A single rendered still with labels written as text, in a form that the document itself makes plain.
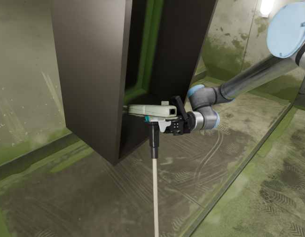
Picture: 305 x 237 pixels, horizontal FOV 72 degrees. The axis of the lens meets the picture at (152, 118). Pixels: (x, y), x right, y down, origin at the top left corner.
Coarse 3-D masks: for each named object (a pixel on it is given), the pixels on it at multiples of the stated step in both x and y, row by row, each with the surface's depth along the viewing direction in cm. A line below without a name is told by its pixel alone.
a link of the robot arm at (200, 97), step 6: (192, 90) 102; (198, 90) 101; (204, 90) 102; (210, 90) 102; (192, 96) 102; (198, 96) 100; (204, 96) 100; (210, 96) 101; (192, 102) 102; (198, 102) 99; (204, 102) 99; (210, 102) 102; (192, 108) 102; (198, 108) 99
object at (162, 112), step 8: (136, 104) 95; (168, 104) 75; (128, 112) 97; (136, 112) 90; (144, 112) 85; (152, 112) 79; (160, 112) 75; (168, 112) 72; (176, 112) 75; (152, 128) 82; (152, 136) 82; (152, 144) 83; (152, 152) 84
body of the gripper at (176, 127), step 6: (180, 120) 88; (186, 120) 91; (192, 120) 91; (168, 126) 89; (174, 126) 87; (180, 126) 87; (186, 126) 92; (192, 126) 92; (168, 132) 89; (174, 132) 86; (180, 132) 88; (186, 132) 92
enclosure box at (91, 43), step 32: (64, 0) 66; (96, 0) 58; (128, 0) 53; (160, 0) 111; (192, 0) 101; (64, 32) 73; (96, 32) 64; (128, 32) 59; (160, 32) 119; (192, 32) 108; (64, 64) 83; (96, 64) 70; (128, 64) 123; (160, 64) 129; (192, 64) 115; (64, 96) 94; (96, 96) 78; (128, 96) 138; (160, 96) 140; (96, 128) 89; (128, 128) 114
